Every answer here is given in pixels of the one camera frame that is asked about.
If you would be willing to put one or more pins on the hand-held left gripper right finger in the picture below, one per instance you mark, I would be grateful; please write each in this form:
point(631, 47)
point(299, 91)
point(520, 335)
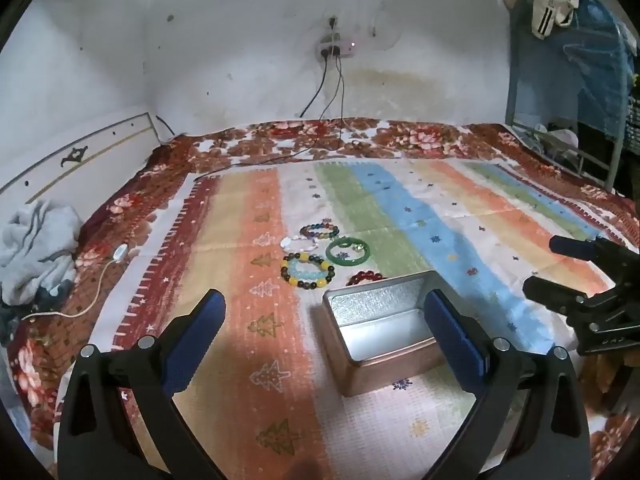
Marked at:
point(452, 340)

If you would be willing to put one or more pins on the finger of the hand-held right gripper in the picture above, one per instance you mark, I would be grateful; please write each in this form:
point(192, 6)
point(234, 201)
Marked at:
point(545, 291)
point(567, 246)

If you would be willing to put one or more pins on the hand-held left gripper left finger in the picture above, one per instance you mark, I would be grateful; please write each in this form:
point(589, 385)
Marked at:
point(195, 340)

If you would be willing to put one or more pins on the silver metal tin box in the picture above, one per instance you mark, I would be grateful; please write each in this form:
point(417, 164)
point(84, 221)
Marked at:
point(380, 332)

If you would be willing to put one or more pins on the green jade bangle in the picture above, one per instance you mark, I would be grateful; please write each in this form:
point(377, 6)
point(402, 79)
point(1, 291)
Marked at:
point(332, 256)

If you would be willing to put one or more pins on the striped pastel blanket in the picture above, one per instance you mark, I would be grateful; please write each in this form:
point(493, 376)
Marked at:
point(400, 210)

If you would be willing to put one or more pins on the dark cloth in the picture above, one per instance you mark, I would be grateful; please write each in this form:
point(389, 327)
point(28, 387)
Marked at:
point(30, 315)

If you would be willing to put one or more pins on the blue mosquito net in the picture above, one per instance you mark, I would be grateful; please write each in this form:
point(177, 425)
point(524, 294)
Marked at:
point(575, 75)

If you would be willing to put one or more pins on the grey crumpled cloth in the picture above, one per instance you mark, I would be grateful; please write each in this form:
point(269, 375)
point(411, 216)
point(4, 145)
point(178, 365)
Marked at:
point(35, 240)

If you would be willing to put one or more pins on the white bed headboard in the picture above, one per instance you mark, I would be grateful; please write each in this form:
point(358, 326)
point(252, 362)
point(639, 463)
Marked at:
point(75, 170)

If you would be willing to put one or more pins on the white striped hanging garment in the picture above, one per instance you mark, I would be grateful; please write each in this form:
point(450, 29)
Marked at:
point(547, 5)

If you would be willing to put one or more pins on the grey metal bed frame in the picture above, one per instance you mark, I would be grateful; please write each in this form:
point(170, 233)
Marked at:
point(612, 160)

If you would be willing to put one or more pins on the white wall power strip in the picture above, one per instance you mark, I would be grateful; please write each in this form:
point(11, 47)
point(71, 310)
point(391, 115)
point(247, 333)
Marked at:
point(345, 46)

